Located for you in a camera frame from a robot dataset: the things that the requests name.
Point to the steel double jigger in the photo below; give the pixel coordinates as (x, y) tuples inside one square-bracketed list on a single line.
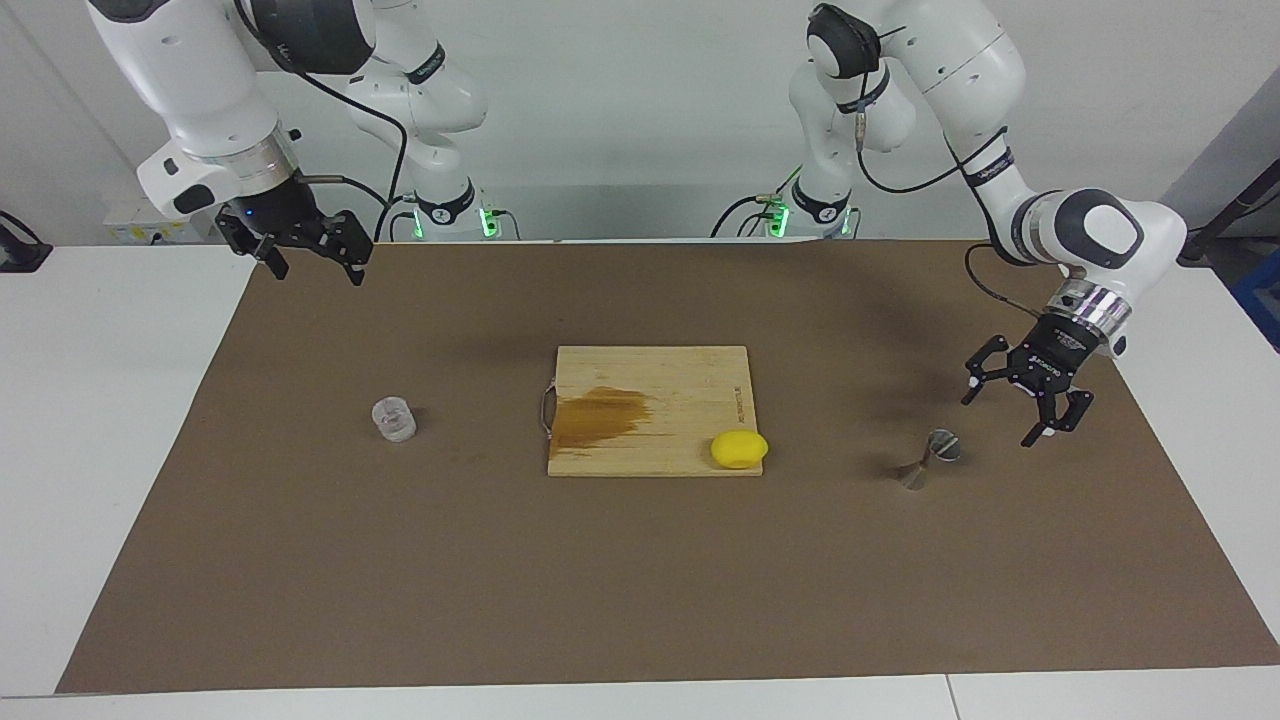
[(945, 445)]

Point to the small clear glass cup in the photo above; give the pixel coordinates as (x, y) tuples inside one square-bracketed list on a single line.
[(394, 420)]

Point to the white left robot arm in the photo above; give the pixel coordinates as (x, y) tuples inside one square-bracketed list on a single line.
[(960, 60)]

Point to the yellow lemon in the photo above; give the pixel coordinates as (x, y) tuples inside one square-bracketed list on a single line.
[(739, 449)]

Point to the black stand pole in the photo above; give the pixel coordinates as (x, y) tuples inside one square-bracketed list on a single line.
[(1235, 208)]

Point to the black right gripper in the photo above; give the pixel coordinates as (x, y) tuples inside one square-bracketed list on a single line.
[(275, 215)]

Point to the black desk clamp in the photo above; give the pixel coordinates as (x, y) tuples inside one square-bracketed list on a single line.
[(20, 252)]

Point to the white power box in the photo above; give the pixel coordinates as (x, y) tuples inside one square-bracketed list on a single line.
[(130, 225)]

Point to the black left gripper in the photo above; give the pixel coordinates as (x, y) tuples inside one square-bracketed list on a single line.
[(1050, 362)]

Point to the brown table mat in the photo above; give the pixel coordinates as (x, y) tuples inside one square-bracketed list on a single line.
[(600, 580)]

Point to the blue box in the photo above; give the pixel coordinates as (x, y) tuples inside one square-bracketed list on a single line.
[(1262, 300)]

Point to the bamboo cutting board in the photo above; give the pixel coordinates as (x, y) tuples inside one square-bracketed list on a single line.
[(680, 400)]

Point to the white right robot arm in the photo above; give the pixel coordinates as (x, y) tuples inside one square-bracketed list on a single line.
[(200, 80)]

